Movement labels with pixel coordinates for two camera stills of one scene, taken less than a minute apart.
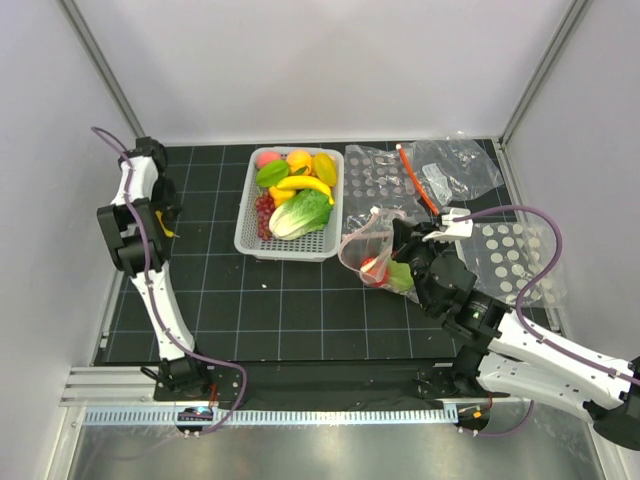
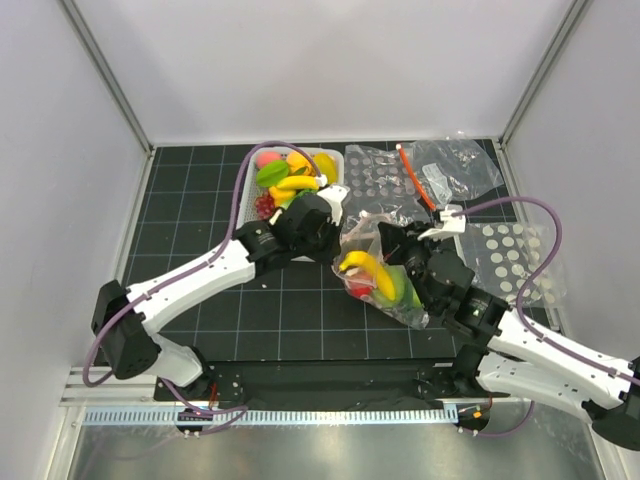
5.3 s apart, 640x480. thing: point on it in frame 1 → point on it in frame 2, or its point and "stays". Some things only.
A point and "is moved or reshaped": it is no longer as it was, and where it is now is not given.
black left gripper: x=169 y=204 → x=334 y=245
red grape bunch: x=264 y=207 stays
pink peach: x=264 y=157 stays
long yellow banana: x=168 y=233 → x=356 y=257
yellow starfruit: x=325 y=168 stays
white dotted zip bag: x=502 y=256 stays
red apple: x=376 y=276 → x=363 y=290
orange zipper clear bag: x=447 y=170 stays
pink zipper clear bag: x=369 y=252 is moved or reshaped
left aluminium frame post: x=102 y=63 stays
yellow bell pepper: x=278 y=195 stays
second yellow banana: x=305 y=182 stays
